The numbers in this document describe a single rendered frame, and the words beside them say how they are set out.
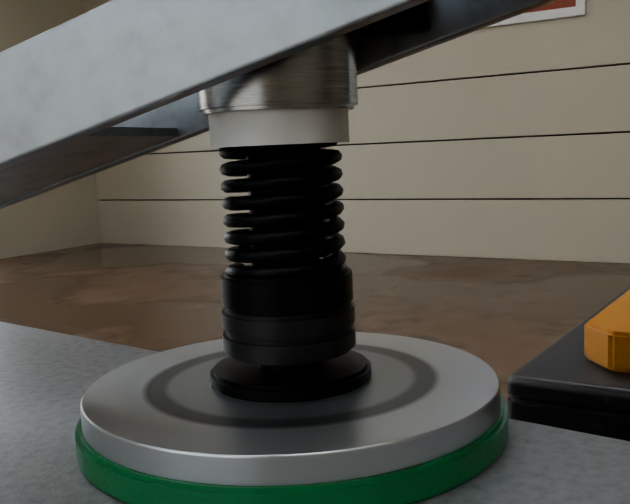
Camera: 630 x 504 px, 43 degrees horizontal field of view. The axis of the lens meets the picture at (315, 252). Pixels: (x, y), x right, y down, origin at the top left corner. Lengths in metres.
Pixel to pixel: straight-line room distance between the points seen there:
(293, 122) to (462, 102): 6.45
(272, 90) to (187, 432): 0.16
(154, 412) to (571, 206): 6.22
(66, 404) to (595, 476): 0.30
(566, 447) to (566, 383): 0.39
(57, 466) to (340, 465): 0.15
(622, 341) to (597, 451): 0.43
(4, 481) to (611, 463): 0.28
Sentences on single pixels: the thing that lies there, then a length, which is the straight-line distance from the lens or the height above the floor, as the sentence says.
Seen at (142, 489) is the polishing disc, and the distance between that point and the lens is 0.35.
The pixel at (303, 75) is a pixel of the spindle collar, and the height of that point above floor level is 1.00.
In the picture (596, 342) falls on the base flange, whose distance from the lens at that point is 0.85.
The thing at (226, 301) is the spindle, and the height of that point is 0.90.
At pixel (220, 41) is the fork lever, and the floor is 1.02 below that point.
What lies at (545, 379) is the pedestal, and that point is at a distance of 0.80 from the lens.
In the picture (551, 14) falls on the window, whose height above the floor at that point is 1.91.
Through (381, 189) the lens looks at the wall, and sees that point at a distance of 7.15.
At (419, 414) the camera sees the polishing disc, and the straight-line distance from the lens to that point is 0.36.
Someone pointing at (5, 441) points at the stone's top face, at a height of 0.82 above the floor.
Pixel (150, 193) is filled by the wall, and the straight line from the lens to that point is 8.84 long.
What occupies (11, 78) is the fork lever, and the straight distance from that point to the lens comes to 0.41.
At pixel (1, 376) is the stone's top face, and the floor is 0.82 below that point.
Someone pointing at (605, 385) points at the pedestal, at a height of 0.74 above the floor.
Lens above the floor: 0.97
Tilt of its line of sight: 7 degrees down
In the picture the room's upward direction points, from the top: 2 degrees counter-clockwise
